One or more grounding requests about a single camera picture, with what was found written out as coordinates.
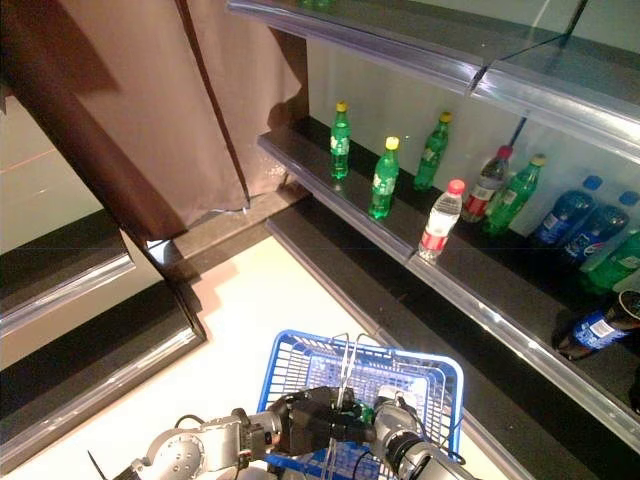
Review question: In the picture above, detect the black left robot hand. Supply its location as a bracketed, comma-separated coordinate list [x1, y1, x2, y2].
[268, 384, 379, 457]

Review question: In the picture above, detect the small green Sprite bottle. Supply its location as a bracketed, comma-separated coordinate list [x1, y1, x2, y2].
[412, 111, 454, 192]
[352, 399, 377, 427]
[481, 153, 547, 237]
[578, 227, 640, 296]
[367, 135, 401, 221]
[329, 100, 352, 180]

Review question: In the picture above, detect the blue plastic shopping basket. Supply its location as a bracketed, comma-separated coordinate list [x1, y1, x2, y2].
[263, 328, 466, 480]

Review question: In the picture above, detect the black base shelf plinth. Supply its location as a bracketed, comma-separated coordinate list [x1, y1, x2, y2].
[264, 199, 601, 480]

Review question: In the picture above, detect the clear water bottle red cap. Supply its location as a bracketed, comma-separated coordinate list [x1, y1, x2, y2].
[460, 145, 515, 224]
[417, 178, 467, 260]

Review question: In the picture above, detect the black side shelf unit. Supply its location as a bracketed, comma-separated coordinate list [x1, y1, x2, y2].
[0, 207, 210, 475]

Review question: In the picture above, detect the brown fabric curtain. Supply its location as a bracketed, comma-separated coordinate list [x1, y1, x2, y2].
[0, 0, 305, 242]

